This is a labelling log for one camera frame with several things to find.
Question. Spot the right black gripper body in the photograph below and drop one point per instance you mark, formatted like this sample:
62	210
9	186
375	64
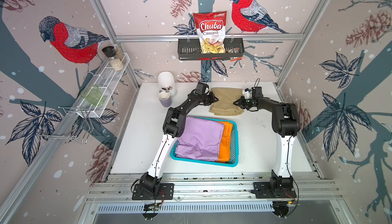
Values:
244	103

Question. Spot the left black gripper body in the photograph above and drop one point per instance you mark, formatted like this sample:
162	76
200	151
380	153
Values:
208	99

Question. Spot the beige pants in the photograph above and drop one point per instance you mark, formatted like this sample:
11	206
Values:
226	97

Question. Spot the purple pants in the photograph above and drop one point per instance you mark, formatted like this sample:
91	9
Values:
200	140

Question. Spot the orange pants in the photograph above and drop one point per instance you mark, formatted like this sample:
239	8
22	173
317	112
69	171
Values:
224	149

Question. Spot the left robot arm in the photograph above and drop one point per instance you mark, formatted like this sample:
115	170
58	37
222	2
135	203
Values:
173	128

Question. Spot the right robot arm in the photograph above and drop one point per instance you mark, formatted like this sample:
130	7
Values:
286	125

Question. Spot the teal plastic basket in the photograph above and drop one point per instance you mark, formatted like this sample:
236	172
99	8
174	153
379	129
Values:
233	147

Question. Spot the purple cup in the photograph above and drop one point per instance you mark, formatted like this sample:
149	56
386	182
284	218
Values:
165	98

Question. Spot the white egg shaped dispenser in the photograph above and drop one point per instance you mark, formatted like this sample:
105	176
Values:
166	83

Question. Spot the red cassava chips bag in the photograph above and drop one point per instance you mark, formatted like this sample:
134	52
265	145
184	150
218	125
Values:
211	29

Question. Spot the black lid spice jar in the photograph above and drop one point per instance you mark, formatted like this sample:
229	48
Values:
114	61

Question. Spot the green glass cup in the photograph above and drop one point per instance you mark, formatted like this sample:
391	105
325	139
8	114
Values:
93	95

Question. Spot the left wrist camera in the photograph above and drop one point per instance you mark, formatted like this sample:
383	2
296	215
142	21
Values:
201	88

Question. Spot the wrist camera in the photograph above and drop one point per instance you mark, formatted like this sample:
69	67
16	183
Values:
253	93
201	88

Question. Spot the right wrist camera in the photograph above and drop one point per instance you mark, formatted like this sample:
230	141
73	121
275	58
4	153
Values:
253	93

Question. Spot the black wall shelf basket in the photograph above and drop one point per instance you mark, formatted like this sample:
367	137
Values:
192	49

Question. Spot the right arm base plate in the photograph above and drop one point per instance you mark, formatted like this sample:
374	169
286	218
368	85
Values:
264	190

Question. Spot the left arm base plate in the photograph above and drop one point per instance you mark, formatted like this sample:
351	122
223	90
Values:
164	192

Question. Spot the white wire wall shelf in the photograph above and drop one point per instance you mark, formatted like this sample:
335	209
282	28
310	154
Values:
107	79

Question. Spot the chrome wire rack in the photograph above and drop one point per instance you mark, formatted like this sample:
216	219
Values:
67	124

